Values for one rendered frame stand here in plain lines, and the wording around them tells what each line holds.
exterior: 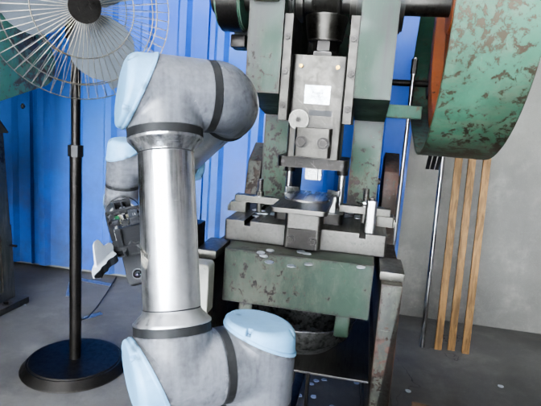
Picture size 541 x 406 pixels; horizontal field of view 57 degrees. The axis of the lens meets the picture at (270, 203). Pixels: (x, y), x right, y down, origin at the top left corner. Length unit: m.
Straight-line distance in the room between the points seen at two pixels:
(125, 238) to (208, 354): 0.34
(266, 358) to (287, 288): 0.57
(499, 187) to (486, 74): 1.61
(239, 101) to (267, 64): 0.60
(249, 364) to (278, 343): 0.05
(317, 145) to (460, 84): 0.42
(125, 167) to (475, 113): 0.79
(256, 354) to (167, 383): 0.14
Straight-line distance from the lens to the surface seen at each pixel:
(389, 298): 1.24
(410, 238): 2.70
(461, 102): 1.18
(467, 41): 1.12
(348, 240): 1.36
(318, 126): 1.39
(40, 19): 1.78
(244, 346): 0.76
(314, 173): 1.46
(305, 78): 1.40
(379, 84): 1.35
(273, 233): 1.38
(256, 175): 1.77
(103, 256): 0.97
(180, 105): 0.74
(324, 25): 1.45
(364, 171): 1.65
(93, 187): 3.04
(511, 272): 2.82
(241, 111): 0.79
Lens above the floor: 0.99
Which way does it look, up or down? 10 degrees down
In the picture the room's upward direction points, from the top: 4 degrees clockwise
